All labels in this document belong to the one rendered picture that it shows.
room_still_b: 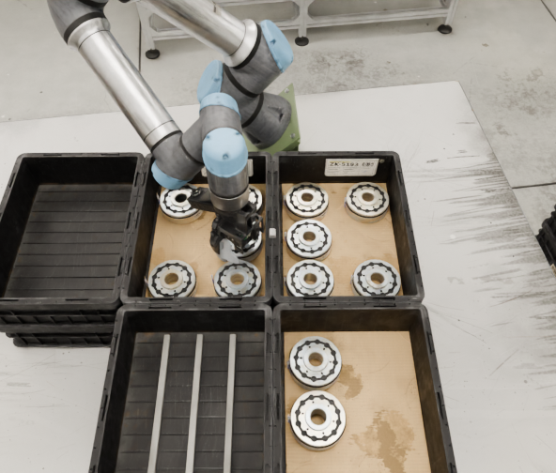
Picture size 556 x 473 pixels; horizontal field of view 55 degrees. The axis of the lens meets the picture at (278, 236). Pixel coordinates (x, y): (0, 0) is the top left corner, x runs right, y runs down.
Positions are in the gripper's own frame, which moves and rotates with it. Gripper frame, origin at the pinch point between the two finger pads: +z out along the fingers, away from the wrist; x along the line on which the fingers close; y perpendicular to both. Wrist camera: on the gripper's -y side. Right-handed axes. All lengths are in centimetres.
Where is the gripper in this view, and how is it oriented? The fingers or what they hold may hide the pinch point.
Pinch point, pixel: (230, 248)
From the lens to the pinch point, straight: 120.2
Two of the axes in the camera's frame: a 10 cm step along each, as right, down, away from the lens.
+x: 6.0, -6.6, 4.5
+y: 8.0, 4.9, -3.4
